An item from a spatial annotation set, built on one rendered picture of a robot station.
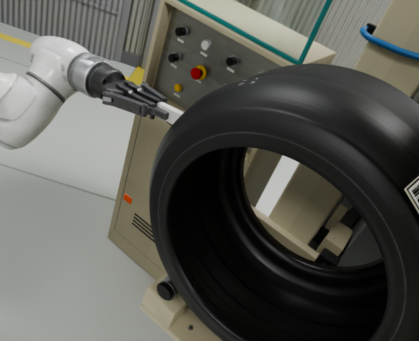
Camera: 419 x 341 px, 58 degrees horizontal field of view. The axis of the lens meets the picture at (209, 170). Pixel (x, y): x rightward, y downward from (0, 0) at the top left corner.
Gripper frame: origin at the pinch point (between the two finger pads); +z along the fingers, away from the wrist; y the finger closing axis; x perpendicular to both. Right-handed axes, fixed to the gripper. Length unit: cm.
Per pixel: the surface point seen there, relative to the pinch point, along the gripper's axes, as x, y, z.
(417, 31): -24.1, 27.1, 33.4
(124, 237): 107, 53, -56
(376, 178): -11.1, -11.1, 39.9
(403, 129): -15.7, -4.1, 39.9
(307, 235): 30, 27, 30
